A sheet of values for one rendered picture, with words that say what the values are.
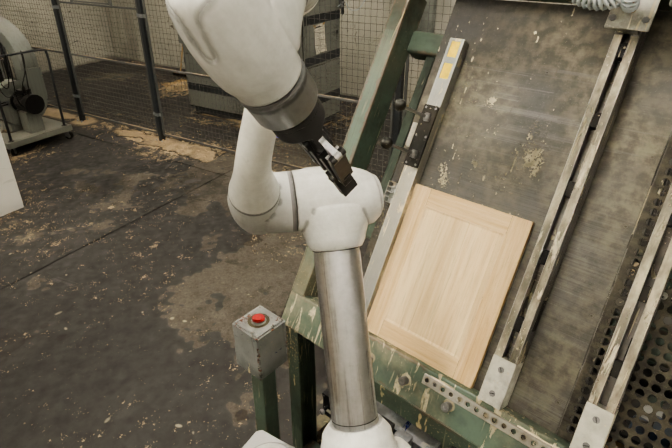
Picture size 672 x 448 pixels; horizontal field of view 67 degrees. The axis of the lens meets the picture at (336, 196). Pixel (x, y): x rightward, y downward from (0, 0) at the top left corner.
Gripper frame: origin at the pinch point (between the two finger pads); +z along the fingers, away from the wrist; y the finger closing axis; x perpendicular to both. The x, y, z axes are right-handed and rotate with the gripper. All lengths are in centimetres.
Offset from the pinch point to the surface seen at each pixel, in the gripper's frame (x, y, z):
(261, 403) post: 61, 27, 95
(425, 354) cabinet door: 12, -6, 85
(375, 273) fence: 4, 21, 80
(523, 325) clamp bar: -10, -23, 71
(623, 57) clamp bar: -75, -4, 47
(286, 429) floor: 80, 40, 163
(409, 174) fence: -25, 30, 69
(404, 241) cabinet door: -9, 20, 77
